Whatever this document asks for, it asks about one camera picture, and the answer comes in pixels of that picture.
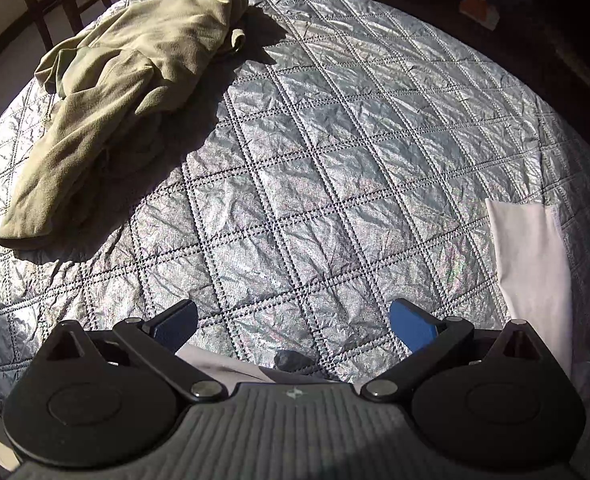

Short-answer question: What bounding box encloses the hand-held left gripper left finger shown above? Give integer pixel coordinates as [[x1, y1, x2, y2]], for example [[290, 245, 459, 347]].
[[42, 299, 227, 404]]

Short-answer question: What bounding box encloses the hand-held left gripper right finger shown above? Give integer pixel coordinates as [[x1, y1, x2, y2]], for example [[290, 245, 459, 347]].
[[359, 298, 552, 404]]

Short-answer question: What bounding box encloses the olive green fleece garment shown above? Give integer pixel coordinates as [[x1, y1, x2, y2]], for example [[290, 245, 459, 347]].
[[0, 0, 250, 251]]

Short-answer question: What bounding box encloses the pale grey cloth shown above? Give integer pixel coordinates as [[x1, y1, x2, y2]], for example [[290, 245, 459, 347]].
[[175, 342, 358, 397]]

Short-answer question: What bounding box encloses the white cloth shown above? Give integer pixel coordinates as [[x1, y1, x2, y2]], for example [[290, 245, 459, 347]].
[[484, 198, 574, 377]]

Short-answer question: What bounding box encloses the silver quilted blanket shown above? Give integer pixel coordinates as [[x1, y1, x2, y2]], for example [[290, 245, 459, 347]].
[[0, 0, 590, 391]]

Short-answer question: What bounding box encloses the orange and white box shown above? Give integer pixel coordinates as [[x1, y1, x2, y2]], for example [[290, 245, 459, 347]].
[[459, 0, 501, 31]]

